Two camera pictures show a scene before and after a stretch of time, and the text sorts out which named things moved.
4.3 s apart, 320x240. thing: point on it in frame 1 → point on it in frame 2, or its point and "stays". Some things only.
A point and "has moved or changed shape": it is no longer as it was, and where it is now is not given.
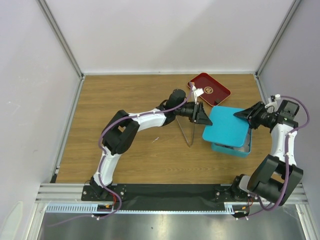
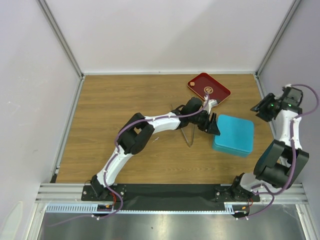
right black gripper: (252, 113) → (261, 106)
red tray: (214, 92) stays
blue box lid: (227, 128) has moved or changed shape
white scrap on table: (156, 139) stays
